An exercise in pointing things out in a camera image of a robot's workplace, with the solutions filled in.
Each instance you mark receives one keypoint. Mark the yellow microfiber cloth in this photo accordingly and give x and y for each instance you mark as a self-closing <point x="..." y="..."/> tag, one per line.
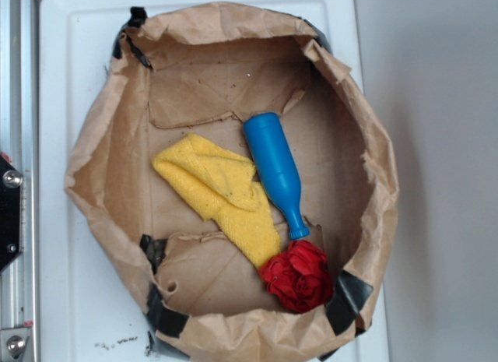
<point x="219" y="185"/>

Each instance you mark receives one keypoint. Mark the brown paper bag tray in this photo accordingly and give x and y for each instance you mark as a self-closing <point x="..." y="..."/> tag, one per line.
<point x="206" y="70"/>

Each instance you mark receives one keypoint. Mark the black metal bracket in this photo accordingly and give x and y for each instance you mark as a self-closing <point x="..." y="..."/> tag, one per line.
<point x="10" y="212"/>

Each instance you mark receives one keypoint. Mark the white plastic board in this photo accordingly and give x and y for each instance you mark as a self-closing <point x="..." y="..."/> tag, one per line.
<point x="86" y="314"/>

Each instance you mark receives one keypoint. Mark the aluminium frame rail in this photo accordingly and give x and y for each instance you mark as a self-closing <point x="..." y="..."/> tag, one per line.
<point x="19" y="98"/>

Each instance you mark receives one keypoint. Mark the blue plastic bottle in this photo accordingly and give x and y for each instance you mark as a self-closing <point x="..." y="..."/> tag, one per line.
<point x="276" y="168"/>

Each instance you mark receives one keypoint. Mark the red paper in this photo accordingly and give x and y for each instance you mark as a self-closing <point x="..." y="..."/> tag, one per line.
<point x="299" y="277"/>

